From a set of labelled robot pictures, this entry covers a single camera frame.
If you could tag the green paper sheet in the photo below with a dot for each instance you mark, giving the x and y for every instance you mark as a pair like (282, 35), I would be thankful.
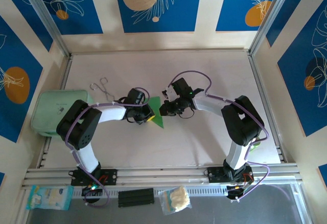
(157, 111)

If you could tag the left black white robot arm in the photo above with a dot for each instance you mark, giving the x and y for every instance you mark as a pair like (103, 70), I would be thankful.
(79, 124)

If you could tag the metal scissors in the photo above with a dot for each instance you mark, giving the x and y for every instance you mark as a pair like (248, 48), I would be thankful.
(106, 93)

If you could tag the green cylindrical battery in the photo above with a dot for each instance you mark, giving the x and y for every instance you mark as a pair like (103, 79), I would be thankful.
(257, 143)

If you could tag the black ribbed block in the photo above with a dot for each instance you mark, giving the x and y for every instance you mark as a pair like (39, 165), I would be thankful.
(136, 197)

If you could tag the mint green zip pouch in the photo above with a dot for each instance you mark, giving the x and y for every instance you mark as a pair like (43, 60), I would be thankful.
(48, 109)

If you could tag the clear bag with pale contents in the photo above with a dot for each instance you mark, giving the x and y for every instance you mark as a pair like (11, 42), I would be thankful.
(176, 199)

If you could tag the wet wipes packet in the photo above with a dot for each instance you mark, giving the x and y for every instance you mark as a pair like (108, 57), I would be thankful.
(48, 197)

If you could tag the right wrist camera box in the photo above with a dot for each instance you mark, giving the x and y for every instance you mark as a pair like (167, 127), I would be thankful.
(168, 93)

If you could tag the aluminium mounting rail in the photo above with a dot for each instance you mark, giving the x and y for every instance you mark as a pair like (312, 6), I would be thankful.
(163, 176)

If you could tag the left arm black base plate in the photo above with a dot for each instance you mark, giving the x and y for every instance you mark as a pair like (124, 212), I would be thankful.
(111, 176)

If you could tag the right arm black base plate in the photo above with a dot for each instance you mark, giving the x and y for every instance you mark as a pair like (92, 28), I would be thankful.
(213, 174)

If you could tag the aluminium side rail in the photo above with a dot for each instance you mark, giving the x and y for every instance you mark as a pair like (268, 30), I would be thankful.
(67, 68)
(256, 68)

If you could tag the aluminium frame post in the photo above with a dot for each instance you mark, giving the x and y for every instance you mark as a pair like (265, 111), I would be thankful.
(270, 17)
(51, 24)

